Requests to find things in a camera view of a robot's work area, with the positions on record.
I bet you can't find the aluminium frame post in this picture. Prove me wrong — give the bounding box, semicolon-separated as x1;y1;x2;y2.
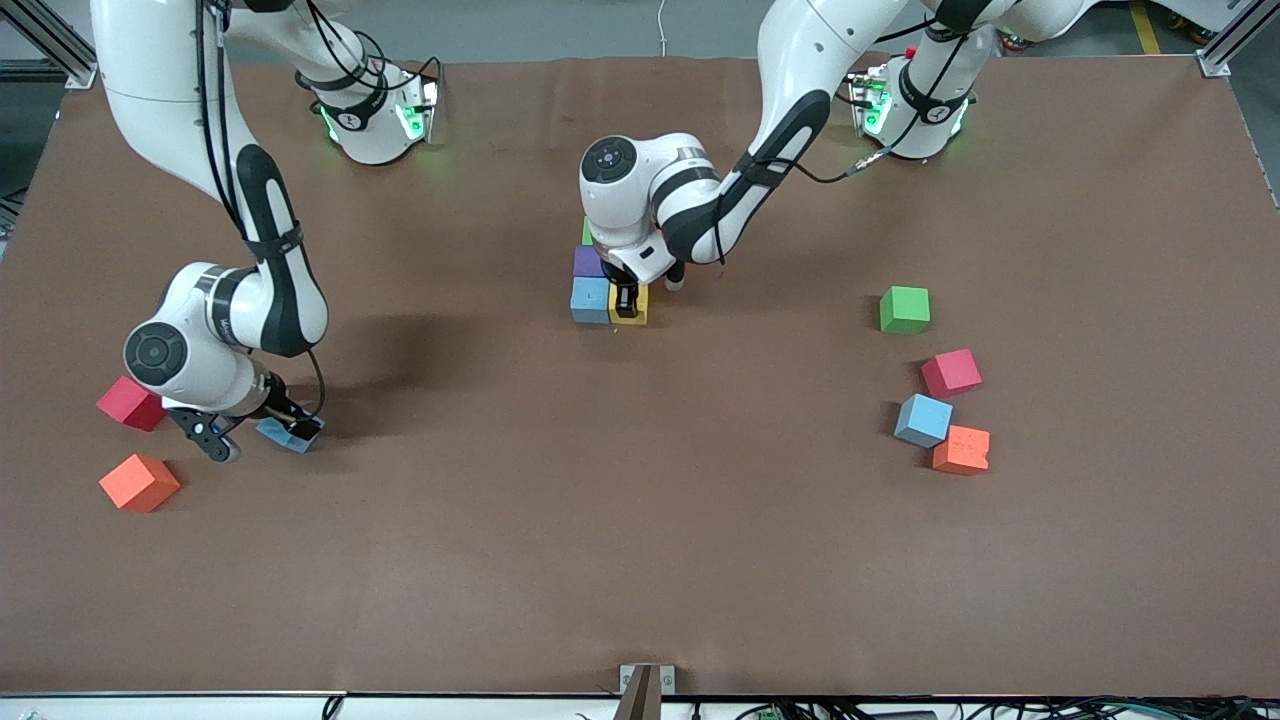
1195;0;1280;79
0;0;101;91

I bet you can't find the light blue foam cube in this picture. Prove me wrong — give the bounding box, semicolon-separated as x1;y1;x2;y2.
255;415;324;455
893;393;954;449
570;276;613;325

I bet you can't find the grey camera pole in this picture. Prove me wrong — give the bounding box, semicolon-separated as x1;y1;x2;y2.
612;667;663;720

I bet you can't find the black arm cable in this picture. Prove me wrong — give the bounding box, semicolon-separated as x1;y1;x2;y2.
195;0;327;421
712;130;906;266

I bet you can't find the white table edge rail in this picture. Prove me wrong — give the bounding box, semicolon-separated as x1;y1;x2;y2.
0;690;1280;720

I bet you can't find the black right base cable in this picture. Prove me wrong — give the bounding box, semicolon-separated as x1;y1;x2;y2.
300;30;446;111

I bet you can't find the brown table cover sheet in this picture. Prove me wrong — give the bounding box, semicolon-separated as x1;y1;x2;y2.
0;55;1280;698

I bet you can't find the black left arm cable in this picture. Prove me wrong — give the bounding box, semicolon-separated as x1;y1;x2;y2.
712;130;906;266

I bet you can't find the chipped orange foam cube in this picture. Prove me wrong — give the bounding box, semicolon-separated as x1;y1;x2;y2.
932;425;992;477

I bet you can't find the metal base connector plate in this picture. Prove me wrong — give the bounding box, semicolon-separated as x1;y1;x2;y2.
395;70;442;143

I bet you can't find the red foam cube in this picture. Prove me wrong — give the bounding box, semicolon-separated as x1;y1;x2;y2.
96;376;166;433
921;348;983;399

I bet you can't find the yellow foam cube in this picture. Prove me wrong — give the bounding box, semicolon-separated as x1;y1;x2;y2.
607;283;650;328

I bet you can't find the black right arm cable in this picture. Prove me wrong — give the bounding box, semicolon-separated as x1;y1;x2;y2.
195;0;327;421

